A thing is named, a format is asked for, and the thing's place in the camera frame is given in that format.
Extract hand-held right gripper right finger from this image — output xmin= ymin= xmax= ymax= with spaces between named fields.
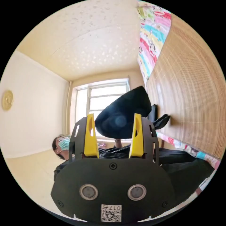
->
xmin=129 ymin=113 xmax=144 ymax=159

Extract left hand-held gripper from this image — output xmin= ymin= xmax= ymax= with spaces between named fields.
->
xmin=95 ymin=86 xmax=170 ymax=140

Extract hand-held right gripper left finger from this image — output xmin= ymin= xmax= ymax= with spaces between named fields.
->
xmin=84 ymin=113 xmax=100 ymax=159

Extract window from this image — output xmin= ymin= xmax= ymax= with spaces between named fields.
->
xmin=75 ymin=78 xmax=131 ymax=143

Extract person's body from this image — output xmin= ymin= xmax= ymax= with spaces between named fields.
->
xmin=52 ymin=134 xmax=215 ymax=209

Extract bed with woven mat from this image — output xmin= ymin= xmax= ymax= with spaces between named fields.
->
xmin=137 ymin=0 xmax=223 ymax=171

